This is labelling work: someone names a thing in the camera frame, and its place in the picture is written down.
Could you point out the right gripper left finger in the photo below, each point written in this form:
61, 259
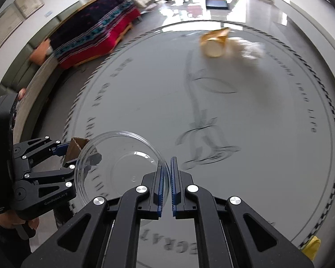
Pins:
158, 191

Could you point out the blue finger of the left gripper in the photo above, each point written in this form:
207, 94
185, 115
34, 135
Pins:
61, 149

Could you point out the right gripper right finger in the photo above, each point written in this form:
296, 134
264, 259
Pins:
175, 186

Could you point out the clear plastic bowl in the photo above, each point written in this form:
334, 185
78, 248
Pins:
113, 162

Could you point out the person's left hand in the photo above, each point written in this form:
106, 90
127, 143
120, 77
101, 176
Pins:
10, 220

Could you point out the brown cardboard box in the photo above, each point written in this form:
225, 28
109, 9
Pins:
76, 156

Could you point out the green sofa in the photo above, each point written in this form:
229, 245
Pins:
22, 69

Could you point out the orange cushion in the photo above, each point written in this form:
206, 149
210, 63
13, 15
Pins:
40, 54

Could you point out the table with patterned red cloth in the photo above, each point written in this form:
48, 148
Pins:
91, 31

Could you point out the yellow foam packaging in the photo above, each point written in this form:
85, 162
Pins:
213, 43

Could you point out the white crumpled plastic bag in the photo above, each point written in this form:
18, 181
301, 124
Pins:
245, 49

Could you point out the yellow cloth scrap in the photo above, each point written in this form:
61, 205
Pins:
310, 250

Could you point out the framed wall painting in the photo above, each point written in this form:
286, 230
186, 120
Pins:
28, 7
10, 20

